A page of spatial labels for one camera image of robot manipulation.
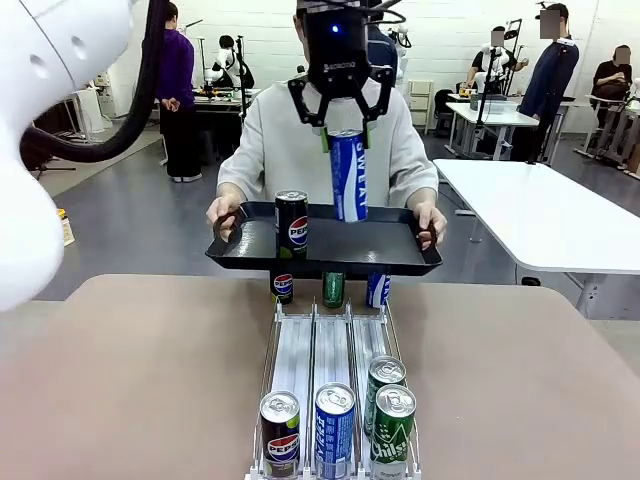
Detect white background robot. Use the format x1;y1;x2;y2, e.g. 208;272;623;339
389;24;412;81

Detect black Pepsi can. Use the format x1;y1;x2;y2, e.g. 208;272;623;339
271;272;295;306
259;390;301;476
274;189;310;260

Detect black microphone stand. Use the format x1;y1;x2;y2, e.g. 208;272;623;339
233;34;252;124

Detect brown work table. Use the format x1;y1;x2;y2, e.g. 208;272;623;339
192;87;264;166

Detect seated person with headset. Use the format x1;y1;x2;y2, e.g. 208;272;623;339
213;34;255;91

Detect grey table frames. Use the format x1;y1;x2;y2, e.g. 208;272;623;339
574;92;640;174

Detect black camera stand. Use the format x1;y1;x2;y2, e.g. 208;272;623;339
474;16;525;129

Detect white narrow table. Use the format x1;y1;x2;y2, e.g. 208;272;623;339
444;98;542;156

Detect black office chair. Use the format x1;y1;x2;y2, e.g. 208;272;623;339
433;87;456;137

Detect person in white sweater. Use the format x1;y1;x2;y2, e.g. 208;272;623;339
217;0;440;214

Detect white standing air conditioner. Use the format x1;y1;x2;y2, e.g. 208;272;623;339
74;79;109;134

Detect person in purple hoodie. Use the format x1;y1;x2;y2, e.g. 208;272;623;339
156;1;204;184

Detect blue Pocari Sweat can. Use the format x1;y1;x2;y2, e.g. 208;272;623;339
327;128;370;223
314;382;357;479
366;273;392;309

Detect sweater person's right hand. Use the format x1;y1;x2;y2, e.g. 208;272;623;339
206;194;242;244

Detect seated person in black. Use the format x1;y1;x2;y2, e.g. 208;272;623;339
591;44;640;101

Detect sweater person's right forearm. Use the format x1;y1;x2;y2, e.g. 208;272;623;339
217;164;252;201

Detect green Chilsung cider can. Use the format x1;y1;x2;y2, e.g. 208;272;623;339
371;383;418;476
322;271;346;309
367;354;407;441

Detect sweater person's left hand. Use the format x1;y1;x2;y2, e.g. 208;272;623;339
414;202;448;251

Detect black serving tray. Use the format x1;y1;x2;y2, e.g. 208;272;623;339
205;201;444;278

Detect white wire can dispenser rack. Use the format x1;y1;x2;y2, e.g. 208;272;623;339
248;298;424;480

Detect person beside white robot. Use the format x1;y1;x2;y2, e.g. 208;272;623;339
467;25;531;96

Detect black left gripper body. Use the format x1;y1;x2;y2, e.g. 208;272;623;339
304;0;374;100

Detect white shelf cart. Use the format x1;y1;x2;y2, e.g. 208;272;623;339
407;77;436;135

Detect large white table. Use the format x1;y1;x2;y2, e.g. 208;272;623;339
432;157;640;321

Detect person in blue jacket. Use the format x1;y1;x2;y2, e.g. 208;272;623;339
367;22;400;76

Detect person in navy coat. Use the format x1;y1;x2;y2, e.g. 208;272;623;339
518;2;582;162

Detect sweater person's left forearm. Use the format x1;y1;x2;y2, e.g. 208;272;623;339
405;164;440;207

